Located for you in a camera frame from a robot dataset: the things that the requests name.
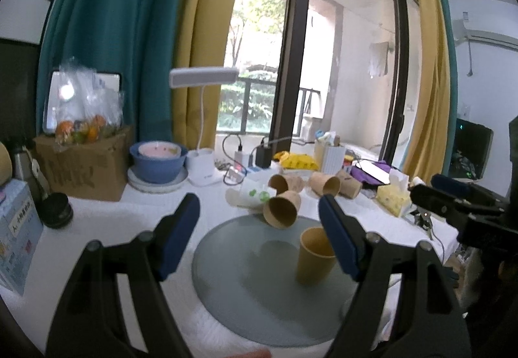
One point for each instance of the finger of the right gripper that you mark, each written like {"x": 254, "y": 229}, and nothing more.
{"x": 451, "y": 186}
{"x": 438, "y": 202}

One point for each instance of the plain brown paper cup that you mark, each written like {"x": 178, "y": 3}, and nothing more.
{"x": 316, "y": 256}

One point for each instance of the brown paper cup far right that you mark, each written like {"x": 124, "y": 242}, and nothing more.
{"x": 349, "y": 186}

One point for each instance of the brown paper cup open front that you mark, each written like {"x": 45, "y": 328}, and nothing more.
{"x": 323, "y": 184}

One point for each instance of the patterned brown cup rear left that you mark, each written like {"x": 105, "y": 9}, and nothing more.
{"x": 281, "y": 183}

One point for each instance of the patterned brown cup on tray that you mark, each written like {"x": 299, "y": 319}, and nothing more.
{"x": 281, "y": 211}

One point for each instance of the white cup green print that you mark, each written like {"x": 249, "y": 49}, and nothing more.
{"x": 253, "y": 194}

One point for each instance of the yellow curtain right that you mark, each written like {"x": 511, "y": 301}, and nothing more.
{"x": 428, "y": 144}

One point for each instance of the yellow curtain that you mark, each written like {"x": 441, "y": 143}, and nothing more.
{"x": 428, "y": 144}
{"x": 201, "y": 41}

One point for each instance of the yellow tissue pack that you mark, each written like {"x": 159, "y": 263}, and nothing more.
{"x": 395, "y": 196}

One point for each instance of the black monitor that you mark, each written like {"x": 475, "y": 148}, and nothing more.
{"x": 472, "y": 145}

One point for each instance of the white smartphone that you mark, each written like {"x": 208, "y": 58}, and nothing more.
{"x": 372, "y": 170}

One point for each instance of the white perforated basket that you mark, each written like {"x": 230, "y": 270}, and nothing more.
{"x": 329, "y": 158}

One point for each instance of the black round lid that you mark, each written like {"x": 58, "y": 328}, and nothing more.
{"x": 55, "y": 211}

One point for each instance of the blue white carton box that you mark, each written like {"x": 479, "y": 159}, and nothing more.
{"x": 20, "y": 231}

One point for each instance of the cardboard box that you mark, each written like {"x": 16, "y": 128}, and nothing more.
{"x": 95, "y": 171}

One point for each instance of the round grey glass tray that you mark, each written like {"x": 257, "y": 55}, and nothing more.
{"x": 244, "y": 273}

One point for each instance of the blue bowl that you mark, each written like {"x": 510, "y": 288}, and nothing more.
{"x": 156, "y": 171}

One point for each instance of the black power adapter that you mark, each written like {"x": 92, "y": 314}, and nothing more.
{"x": 263, "y": 155}

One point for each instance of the pink inner bowl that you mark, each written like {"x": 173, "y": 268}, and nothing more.
{"x": 160, "y": 150}

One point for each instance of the white desk lamp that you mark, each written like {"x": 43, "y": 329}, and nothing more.
{"x": 200, "y": 162}

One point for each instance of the white charger plug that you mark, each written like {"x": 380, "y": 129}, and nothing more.
{"x": 242, "y": 159}

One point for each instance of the white power strip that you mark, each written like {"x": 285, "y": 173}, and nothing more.
{"x": 235, "y": 176}

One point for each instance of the bag of fruit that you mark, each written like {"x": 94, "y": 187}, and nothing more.
{"x": 80, "y": 133}

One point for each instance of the yellow curtain left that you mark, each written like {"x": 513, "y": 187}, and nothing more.
{"x": 201, "y": 41}

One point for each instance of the teal curtain left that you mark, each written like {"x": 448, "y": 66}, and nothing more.
{"x": 132, "y": 38}

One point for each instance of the white tablet frame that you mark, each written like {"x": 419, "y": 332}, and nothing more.
{"x": 82, "y": 94}

